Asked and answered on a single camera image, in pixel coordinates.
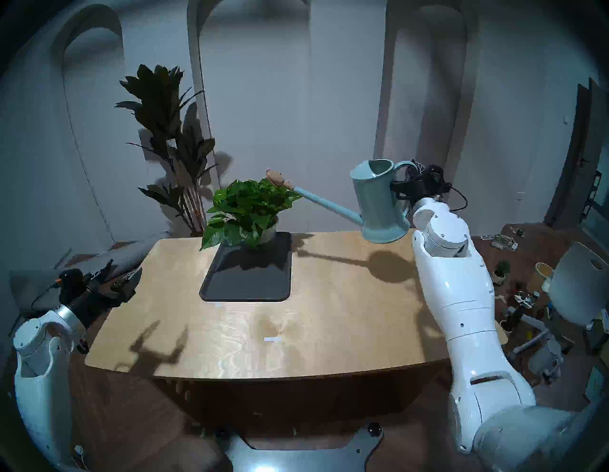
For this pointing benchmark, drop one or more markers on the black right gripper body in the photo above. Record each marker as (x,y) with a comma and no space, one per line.
(421,188)

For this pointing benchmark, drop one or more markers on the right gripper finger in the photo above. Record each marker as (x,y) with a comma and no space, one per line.
(413,173)

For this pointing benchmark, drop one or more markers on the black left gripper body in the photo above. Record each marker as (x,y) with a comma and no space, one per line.
(93,302)

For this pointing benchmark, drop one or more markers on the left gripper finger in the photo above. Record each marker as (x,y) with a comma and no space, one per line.
(127,286)
(102,275)

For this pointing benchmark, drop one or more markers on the light blue watering can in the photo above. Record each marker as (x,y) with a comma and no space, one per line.
(380,204)

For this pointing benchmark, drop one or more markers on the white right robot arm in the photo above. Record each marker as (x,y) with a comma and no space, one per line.
(456,295)

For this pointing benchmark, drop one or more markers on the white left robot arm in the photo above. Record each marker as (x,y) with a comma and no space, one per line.
(40,395)

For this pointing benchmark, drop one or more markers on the small potted floor plant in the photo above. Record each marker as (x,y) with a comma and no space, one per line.
(502,272)

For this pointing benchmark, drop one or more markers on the tall dark leafy floor plant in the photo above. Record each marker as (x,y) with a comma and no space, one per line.
(157,95)

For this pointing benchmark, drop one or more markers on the black rectangular tray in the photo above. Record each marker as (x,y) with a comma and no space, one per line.
(247,285)

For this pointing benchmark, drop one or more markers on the green pothos in white pot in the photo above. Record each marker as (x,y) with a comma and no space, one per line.
(242,204)

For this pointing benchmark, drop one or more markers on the pale yellow bucket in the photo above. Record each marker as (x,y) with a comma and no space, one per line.
(540,277)

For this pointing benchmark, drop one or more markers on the dark grey door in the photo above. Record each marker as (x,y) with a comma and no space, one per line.
(571,181)

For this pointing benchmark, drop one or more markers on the round tray with small items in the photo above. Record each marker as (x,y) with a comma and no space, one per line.
(524,299)

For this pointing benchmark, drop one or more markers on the black shelf rack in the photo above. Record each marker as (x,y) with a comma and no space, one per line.
(590,195)

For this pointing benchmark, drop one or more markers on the light wooden table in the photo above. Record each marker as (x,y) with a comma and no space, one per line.
(333,333)

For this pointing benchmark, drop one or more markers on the white office chair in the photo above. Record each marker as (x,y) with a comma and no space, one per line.
(578,285)

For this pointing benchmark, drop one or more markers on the white cylindrical floor device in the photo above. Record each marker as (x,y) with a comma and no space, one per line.
(546,359)

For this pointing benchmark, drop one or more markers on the framed picture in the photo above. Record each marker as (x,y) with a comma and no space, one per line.
(594,383)

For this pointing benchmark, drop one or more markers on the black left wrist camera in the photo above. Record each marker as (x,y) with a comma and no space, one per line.
(70,280)

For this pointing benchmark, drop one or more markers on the grey metal robot base plate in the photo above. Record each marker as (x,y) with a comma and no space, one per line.
(295,459)

